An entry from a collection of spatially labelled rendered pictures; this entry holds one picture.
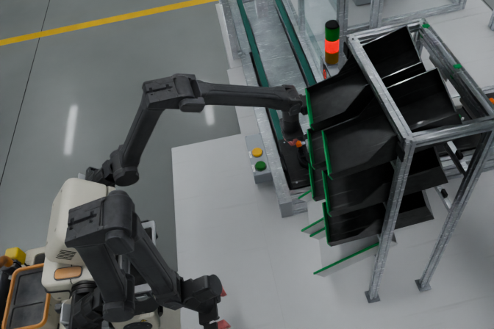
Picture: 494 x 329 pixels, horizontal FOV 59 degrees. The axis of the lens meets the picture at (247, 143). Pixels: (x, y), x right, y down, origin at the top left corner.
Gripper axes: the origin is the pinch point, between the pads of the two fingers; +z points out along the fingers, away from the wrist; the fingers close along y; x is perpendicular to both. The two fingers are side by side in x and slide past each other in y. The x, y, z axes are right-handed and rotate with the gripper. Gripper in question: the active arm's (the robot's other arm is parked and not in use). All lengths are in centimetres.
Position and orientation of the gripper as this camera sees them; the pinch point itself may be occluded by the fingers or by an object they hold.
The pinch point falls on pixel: (292, 143)
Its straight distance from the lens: 160.4
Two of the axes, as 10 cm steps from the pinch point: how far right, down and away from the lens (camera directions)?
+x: -9.8, 2.1, -0.2
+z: 1.3, 6.3, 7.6
